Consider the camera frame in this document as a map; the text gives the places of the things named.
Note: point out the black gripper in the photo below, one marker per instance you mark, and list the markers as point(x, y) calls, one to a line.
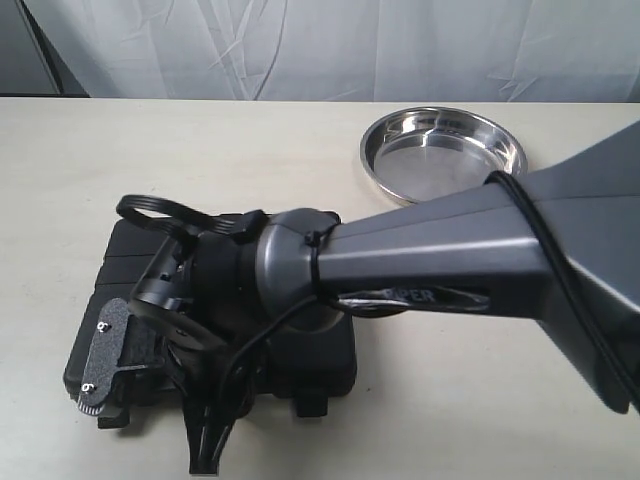
point(200, 300)

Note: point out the black plastic tool case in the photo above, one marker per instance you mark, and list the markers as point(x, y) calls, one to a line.
point(305, 368)

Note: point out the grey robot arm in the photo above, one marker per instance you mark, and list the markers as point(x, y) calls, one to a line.
point(559, 246)

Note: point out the round stainless steel tray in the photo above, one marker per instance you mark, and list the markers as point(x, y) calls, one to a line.
point(422, 153)

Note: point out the white backdrop cloth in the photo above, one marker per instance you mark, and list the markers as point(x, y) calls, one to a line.
point(381, 51)

